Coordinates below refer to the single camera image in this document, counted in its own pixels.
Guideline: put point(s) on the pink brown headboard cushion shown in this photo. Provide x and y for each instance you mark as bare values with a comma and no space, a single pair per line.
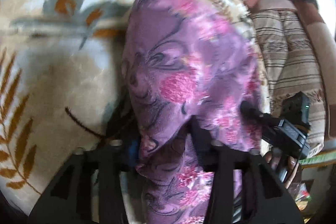
322,39

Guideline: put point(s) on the person right hand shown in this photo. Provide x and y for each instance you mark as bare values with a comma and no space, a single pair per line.
274,158

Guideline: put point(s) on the purple floral shirt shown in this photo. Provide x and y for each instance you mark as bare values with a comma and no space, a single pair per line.
183,60

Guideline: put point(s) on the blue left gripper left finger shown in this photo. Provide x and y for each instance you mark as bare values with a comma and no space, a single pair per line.
133,150

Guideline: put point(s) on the leaf patterned beige blanket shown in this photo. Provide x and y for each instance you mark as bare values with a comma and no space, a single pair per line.
61,83

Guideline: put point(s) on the striped brown folded quilt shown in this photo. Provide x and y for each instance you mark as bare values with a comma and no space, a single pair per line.
291,67

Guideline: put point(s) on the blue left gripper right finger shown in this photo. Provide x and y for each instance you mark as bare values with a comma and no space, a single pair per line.
200,139

